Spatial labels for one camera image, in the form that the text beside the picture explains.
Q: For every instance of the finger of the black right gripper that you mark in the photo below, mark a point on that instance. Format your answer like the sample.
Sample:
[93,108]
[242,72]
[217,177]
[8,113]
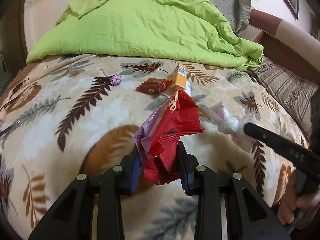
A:
[302,158]

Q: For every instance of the dark red candy wrapper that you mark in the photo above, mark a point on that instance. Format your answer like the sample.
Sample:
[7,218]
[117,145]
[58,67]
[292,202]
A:
[154,86]

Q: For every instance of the grey quilted pillow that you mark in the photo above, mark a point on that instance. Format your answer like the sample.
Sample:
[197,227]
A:
[237,12]

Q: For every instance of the red snack wrapper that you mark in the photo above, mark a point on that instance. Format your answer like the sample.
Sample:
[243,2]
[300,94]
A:
[158,137]

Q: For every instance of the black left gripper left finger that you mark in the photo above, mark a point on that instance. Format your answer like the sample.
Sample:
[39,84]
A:
[120,180]

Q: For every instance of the brown padded headboard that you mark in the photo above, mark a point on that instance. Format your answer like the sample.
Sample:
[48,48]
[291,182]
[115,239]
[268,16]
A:
[287,45]

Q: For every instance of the clear plastic wrapper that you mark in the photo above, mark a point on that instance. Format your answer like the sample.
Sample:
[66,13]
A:
[232,125]

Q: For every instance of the striped brown pillow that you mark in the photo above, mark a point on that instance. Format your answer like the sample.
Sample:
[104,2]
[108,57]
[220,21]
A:
[293,92]

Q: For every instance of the right hand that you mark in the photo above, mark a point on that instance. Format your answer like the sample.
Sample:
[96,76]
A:
[290,202]

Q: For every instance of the purple paper ball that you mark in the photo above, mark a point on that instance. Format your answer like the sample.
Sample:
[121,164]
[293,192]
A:
[115,80]

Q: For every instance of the orange medicine box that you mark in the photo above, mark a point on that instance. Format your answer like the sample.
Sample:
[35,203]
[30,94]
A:
[178,80]

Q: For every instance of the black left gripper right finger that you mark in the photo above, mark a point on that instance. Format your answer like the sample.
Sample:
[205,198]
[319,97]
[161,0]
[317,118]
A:
[201,181]

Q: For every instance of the leaf pattern fleece blanket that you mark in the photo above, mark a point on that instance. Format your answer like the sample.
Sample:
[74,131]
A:
[66,118]

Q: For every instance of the green quilt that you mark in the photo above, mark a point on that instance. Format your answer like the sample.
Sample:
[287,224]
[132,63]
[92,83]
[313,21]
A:
[183,30]

